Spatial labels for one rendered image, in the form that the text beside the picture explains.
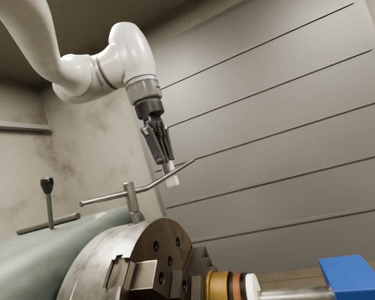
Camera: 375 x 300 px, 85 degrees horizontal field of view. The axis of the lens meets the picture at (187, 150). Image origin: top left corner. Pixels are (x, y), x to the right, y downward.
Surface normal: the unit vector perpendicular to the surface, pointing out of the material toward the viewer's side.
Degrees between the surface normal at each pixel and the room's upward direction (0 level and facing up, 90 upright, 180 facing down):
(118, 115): 90
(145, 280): 39
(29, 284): 68
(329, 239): 90
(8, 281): 48
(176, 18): 90
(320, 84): 90
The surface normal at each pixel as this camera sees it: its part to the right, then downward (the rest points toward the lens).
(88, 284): -0.44, -0.65
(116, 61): -0.24, 0.19
